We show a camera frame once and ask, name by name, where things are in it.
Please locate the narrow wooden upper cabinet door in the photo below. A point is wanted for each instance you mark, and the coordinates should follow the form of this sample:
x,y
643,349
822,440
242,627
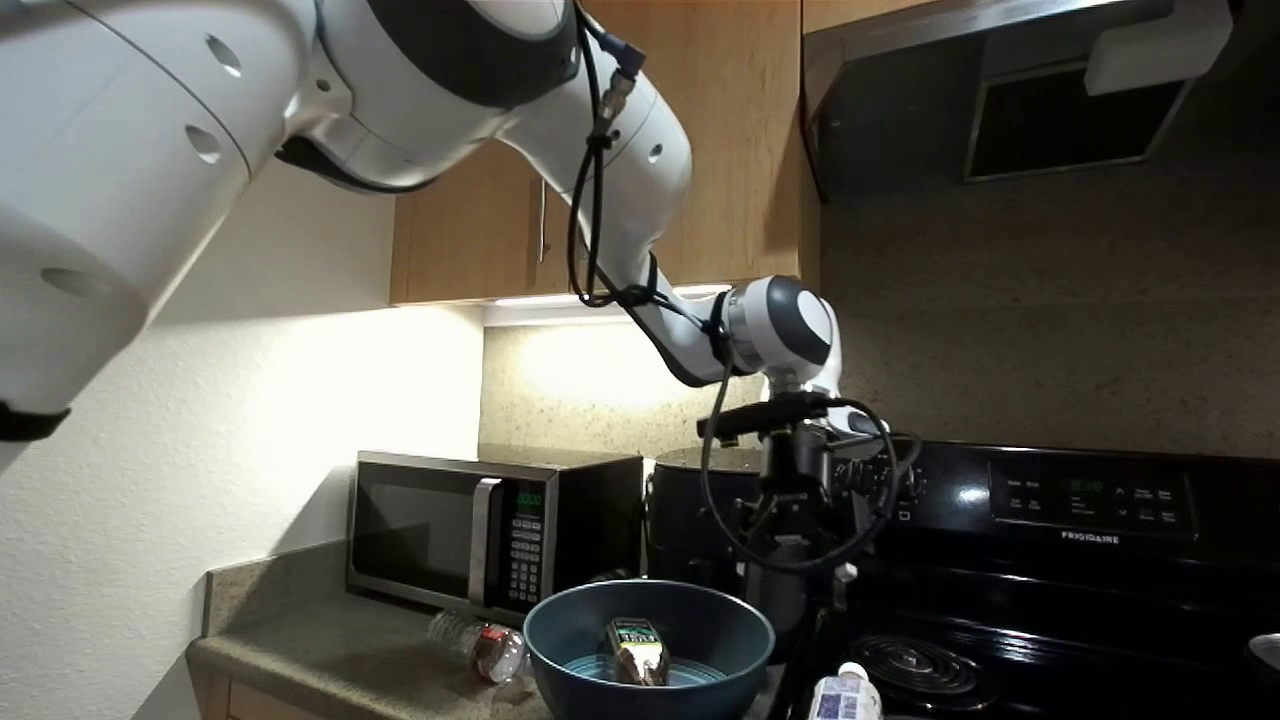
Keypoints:
x,y
747,132

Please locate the stainless steel microwave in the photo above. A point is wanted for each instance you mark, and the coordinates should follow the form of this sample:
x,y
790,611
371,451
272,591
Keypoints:
x,y
443,524

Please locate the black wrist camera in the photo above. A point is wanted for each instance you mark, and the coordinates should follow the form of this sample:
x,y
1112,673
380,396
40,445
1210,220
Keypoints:
x,y
865,468

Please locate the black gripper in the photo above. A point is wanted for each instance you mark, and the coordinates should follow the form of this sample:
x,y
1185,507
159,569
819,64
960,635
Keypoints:
x,y
807,484

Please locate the steel range hood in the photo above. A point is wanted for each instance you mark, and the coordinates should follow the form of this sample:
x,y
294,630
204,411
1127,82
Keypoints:
x,y
905,92

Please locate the under-cabinet light strip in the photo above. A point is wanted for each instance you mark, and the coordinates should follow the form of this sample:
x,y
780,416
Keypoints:
x,y
561,307

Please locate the bagged food packet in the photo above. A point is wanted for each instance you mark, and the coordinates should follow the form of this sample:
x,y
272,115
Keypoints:
x,y
847,692

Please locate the black electric stove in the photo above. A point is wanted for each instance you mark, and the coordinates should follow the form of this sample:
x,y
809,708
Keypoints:
x,y
1067,572

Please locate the large black coil burner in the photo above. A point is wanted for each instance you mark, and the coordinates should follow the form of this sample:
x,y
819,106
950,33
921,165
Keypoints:
x,y
921,667

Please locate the black cylindrical appliance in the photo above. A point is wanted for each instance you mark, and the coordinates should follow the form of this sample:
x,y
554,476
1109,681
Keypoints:
x,y
680,523

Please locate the blue bowl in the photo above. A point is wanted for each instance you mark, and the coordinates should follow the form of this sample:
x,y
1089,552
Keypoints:
x,y
574,667

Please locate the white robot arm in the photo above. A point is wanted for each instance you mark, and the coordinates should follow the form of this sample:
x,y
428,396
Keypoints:
x,y
132,175

